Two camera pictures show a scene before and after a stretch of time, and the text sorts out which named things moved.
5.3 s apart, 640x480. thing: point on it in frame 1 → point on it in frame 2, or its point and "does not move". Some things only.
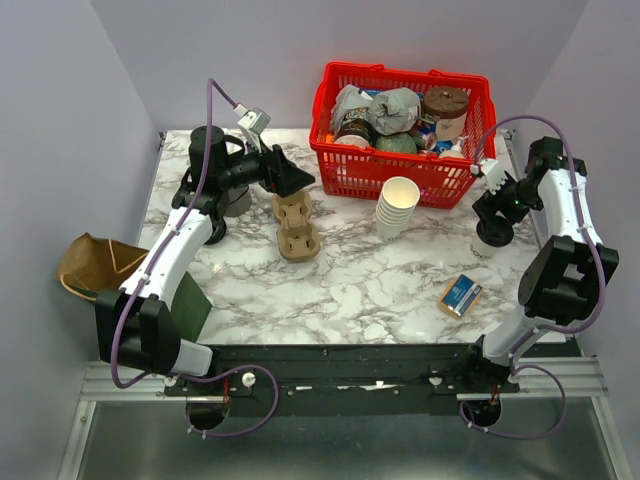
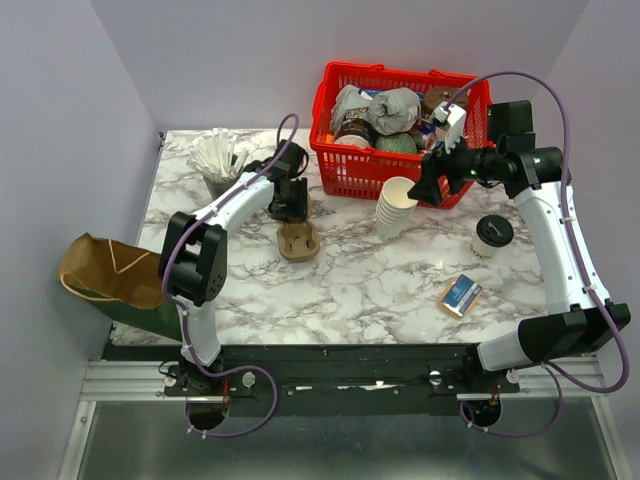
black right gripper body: (510, 200) → (473, 163)
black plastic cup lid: (494, 233) does not move
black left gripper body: (268, 177) → (295, 204)
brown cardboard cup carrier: (298, 238) does not move
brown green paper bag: (98, 265) does not move
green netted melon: (396, 142) does not move
